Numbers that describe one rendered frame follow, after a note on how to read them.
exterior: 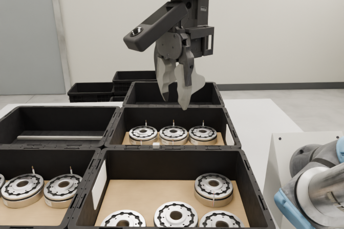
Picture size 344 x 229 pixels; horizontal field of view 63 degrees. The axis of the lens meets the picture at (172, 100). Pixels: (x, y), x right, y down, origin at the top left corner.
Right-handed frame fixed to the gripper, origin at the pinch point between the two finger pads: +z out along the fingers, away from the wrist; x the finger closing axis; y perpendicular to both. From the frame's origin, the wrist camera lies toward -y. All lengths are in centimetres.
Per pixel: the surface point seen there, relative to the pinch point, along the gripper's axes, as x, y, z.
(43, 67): 342, 56, 76
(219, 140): 20, 38, 32
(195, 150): 9.3, 15.7, 21.9
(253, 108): 49, 98, 45
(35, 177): 35, -21, 29
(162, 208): 3.0, -0.6, 28.8
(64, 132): 62, -5, 32
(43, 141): 59, -13, 32
